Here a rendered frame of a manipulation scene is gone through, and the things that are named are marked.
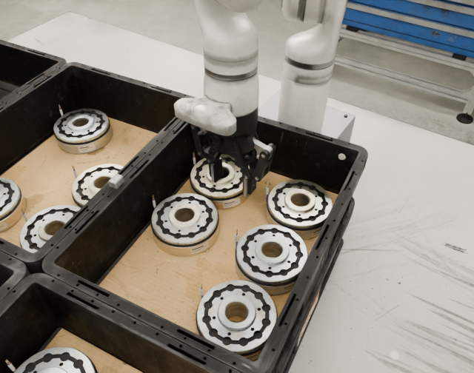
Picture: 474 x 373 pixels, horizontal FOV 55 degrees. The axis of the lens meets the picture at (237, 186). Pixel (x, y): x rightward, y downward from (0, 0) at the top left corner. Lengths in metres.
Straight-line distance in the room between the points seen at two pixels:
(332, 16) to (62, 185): 0.53
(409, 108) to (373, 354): 1.94
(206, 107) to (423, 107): 2.10
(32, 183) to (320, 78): 0.54
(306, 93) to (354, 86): 1.83
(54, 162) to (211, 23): 0.44
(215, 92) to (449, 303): 0.53
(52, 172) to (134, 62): 0.63
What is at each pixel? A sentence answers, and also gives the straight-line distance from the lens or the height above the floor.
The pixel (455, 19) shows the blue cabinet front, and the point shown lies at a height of 0.47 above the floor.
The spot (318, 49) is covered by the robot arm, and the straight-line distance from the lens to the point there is 0.81.
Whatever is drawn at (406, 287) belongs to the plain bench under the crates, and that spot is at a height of 0.70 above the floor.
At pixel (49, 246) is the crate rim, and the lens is 0.61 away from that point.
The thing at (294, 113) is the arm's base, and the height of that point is 0.87.
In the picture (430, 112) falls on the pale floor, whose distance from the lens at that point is 2.59.
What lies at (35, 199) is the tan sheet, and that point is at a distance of 0.83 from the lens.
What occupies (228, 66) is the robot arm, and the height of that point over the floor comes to 1.09.
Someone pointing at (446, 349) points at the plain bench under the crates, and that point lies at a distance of 0.82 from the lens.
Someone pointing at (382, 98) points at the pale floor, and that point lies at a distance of 2.61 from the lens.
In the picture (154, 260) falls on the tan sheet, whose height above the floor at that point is 0.83.
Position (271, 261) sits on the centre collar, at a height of 0.87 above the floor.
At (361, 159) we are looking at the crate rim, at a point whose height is 0.93.
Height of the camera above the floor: 1.38
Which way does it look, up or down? 45 degrees down
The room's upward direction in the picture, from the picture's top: straight up
